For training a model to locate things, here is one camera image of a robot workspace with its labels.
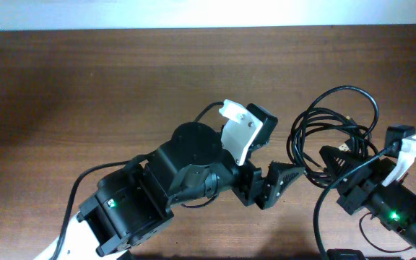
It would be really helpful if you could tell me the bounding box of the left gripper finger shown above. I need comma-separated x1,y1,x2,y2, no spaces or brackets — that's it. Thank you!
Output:
256,161,305,210
249,141,269,151

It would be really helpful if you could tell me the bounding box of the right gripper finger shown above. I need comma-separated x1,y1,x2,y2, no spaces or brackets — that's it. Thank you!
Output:
319,169,356,197
319,146,370,181

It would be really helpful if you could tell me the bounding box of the black usb cable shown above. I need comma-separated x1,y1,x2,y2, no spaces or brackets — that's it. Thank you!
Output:
286,84,380,189

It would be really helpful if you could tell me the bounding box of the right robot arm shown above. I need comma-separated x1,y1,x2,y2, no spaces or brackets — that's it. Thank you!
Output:
319,146,416,249

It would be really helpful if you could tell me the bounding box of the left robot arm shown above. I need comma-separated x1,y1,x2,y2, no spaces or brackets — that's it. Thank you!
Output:
37,122,304,259

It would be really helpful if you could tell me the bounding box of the thin black wire loop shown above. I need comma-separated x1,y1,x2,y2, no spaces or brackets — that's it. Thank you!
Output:
358,212,415,254

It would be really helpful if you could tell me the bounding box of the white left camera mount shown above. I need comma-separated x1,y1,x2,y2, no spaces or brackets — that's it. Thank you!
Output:
219,99,263,166

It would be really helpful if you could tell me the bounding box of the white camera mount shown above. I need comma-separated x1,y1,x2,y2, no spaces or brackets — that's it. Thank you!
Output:
219,99,263,166
381,134,416,186

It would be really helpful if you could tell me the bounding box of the right camera cable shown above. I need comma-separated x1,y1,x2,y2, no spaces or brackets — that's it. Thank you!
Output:
312,144,397,260

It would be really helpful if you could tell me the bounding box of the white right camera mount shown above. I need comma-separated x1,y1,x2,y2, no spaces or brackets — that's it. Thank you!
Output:
381,134,416,186

